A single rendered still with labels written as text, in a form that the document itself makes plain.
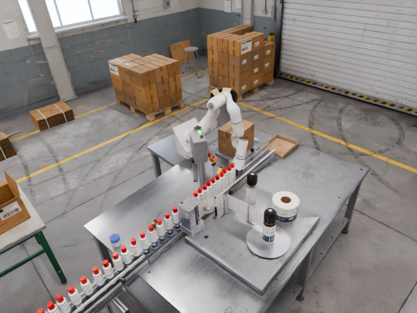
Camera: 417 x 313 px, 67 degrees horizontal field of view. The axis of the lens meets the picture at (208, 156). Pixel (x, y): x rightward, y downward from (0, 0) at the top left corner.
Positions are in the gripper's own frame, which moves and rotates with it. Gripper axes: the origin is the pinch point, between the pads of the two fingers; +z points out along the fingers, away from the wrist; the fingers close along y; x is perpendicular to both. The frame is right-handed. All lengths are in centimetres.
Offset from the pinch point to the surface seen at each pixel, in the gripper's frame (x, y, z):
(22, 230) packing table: -135, -107, 66
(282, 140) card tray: 86, -5, -20
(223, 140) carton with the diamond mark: 24.6, -38.0, -15.7
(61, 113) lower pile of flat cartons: 50, -417, 62
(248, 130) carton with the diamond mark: 40, -21, -30
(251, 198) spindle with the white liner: -19.8, 30.0, 4.8
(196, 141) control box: -57, -4, -36
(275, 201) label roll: -19, 50, -2
